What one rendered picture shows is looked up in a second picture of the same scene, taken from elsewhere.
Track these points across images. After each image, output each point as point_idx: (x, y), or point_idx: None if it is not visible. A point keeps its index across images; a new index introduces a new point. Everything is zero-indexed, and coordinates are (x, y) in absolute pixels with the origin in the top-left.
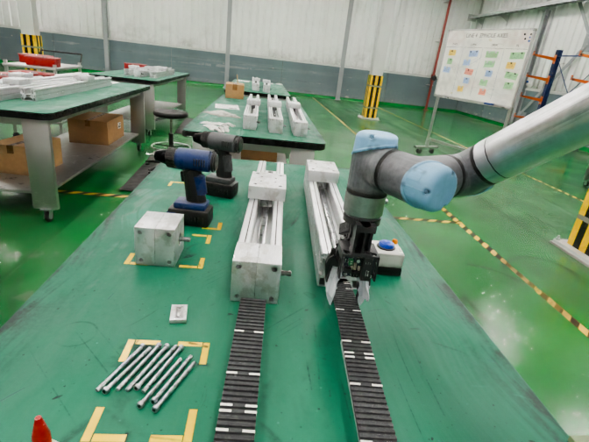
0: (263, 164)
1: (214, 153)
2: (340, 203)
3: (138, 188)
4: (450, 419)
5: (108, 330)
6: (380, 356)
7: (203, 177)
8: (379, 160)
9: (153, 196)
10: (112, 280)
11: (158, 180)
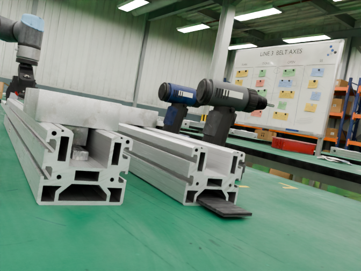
0: (211, 144)
1: (163, 83)
2: (22, 105)
3: (281, 177)
4: None
5: None
6: (0, 117)
7: (167, 107)
8: (26, 29)
9: (250, 171)
10: None
11: (309, 189)
